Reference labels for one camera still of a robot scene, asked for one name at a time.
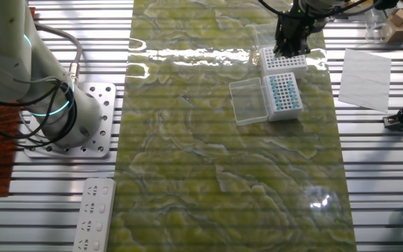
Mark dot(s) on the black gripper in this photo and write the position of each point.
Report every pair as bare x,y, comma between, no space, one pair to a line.
294,29

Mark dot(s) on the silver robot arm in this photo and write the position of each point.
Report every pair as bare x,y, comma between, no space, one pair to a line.
12,52

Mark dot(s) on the white pipette tip holder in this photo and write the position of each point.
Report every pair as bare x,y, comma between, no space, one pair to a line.
292,71
289,113

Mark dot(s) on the white paper sheet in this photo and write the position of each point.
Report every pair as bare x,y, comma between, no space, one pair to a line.
364,80

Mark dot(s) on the clear plastic cup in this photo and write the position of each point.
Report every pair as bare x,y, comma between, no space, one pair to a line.
378,29

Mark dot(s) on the wooden block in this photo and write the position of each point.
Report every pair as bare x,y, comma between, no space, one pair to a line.
401,29

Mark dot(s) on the green marble pattern mat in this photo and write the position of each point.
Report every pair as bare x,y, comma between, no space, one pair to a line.
205,157

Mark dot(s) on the white power strip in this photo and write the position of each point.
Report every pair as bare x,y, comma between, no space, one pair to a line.
94,196

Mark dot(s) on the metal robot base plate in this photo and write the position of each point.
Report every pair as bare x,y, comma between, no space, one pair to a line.
105,115

